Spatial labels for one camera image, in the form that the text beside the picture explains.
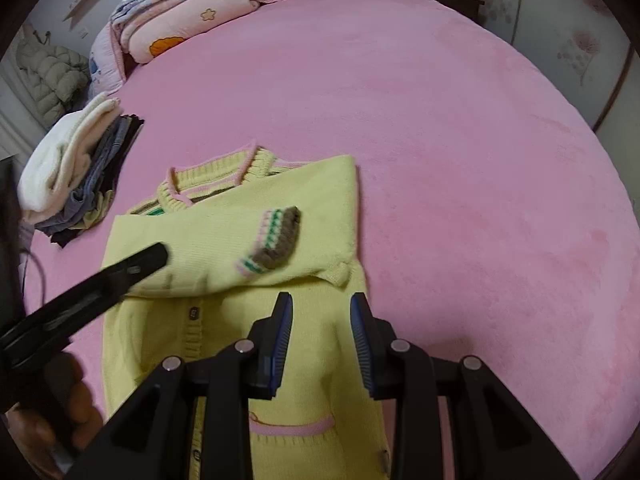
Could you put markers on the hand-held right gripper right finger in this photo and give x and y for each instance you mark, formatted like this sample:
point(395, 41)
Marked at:
point(357, 335)

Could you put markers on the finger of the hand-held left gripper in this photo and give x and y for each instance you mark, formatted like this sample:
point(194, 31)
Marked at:
point(115, 277)

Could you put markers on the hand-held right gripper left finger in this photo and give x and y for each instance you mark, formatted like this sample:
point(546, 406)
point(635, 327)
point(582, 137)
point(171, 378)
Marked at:
point(284, 330)

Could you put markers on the yellow knit sweater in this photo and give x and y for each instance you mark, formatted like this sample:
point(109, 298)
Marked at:
point(225, 230)

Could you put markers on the person's left hand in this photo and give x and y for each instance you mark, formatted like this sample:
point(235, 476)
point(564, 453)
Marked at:
point(85, 400)

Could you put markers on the grey pants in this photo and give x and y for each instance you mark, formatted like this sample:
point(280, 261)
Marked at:
point(60, 220)

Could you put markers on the olive garment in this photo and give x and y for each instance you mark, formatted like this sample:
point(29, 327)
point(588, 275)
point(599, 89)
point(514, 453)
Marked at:
point(97, 212)

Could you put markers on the white fleece garment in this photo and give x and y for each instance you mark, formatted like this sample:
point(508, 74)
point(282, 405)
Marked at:
point(55, 160)

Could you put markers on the blue jeans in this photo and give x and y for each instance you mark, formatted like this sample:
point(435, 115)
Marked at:
point(95, 170)

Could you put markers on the black garment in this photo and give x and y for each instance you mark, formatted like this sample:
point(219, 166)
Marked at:
point(131, 132)

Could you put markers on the beige puffer jacket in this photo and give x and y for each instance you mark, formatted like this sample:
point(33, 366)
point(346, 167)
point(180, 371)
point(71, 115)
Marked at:
point(50, 80)

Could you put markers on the pink bed blanket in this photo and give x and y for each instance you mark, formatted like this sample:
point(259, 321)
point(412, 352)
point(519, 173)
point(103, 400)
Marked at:
point(450, 160)

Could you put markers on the small printed pink cushion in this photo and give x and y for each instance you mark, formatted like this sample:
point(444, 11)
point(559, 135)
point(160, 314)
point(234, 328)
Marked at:
point(105, 60)

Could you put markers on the folded floral quilt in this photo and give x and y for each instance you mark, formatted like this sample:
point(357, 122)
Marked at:
point(190, 15)

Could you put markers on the dark wooden nightstand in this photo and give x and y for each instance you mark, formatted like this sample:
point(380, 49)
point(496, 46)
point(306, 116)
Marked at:
point(460, 5)

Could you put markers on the floral sliding wardrobe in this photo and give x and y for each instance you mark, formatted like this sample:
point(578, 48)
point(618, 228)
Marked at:
point(550, 35)

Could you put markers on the white wall switch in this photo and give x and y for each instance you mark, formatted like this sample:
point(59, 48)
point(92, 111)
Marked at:
point(83, 33)

